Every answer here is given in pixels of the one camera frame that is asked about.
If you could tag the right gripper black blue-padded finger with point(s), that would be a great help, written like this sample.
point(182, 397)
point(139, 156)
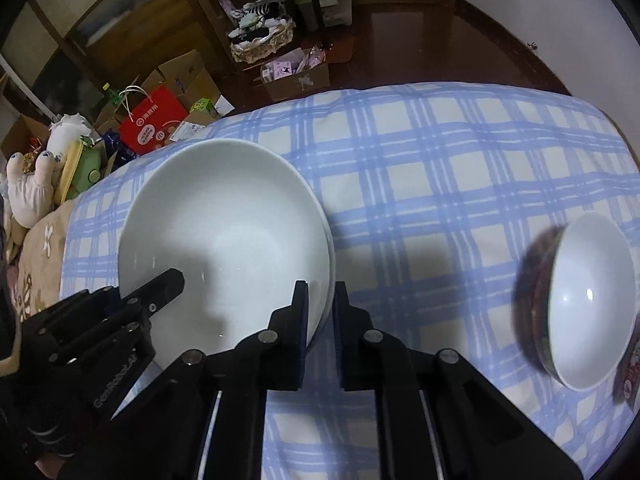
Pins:
point(204, 416)
point(437, 417)

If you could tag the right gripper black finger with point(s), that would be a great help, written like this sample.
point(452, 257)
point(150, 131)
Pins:
point(155, 294)

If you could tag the white plate with cherries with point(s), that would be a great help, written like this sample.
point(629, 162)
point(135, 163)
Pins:
point(242, 226)

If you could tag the white bowl red patterned outside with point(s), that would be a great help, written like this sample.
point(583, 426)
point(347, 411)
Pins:
point(584, 302)

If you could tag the brown beige patterned blanket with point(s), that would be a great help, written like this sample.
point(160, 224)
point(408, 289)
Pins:
point(39, 265)

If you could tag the white plush toy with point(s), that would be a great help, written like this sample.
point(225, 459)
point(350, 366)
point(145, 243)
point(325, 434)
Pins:
point(45, 166)

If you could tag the red paper gift bag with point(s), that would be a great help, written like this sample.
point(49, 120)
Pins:
point(150, 117)

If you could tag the blue white plaid cloth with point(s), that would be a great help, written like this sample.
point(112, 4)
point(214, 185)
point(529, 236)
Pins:
point(437, 196)

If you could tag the cardboard box with items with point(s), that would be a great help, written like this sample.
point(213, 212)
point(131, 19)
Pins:
point(296, 73)

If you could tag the wooden shelf cabinet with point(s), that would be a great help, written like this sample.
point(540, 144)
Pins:
point(67, 56)

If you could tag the wicker basket with items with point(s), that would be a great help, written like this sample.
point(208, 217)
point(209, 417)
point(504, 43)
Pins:
point(262, 28)

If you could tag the black side table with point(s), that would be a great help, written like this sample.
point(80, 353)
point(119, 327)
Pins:
point(310, 0)

